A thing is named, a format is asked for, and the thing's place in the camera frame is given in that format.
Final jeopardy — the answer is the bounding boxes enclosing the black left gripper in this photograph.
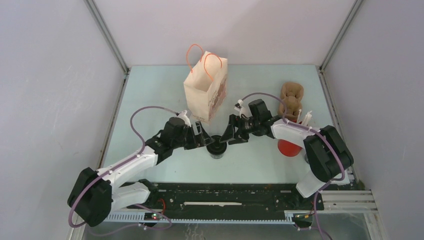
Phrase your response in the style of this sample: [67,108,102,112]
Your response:
[171,121,213,150]

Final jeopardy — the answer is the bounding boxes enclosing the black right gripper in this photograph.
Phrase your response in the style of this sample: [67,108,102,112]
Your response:
[219,113,261,145]

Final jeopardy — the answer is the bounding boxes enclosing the black coffee cup lid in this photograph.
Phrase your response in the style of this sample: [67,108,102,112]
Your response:
[206,135,228,156]

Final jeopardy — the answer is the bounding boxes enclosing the dark takeout coffee cup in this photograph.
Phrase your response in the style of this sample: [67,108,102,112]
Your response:
[210,152,225,160]

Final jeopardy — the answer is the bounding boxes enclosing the brown pulp cup carrier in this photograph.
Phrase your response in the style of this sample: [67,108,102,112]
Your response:
[280,81,304,123]

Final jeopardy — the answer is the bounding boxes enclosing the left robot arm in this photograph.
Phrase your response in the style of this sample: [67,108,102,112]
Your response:
[67,117,215,227]

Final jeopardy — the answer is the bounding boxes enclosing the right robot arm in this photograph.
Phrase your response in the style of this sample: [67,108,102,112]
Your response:
[220,99,354,209]

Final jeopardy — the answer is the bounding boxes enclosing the red straw holder cup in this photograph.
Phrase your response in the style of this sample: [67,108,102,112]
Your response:
[277,139,302,157]

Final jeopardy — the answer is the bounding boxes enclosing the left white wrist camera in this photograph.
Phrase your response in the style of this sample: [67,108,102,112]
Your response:
[176,109,192,128]

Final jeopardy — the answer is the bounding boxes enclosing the paper bag orange handles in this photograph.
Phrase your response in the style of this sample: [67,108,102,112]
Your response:
[183,44,228,124]

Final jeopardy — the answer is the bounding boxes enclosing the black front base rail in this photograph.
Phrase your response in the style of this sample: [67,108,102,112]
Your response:
[96,181,332,222]

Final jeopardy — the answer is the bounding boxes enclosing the aluminium frame rail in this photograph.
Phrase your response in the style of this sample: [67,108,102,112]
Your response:
[84,0,130,75]

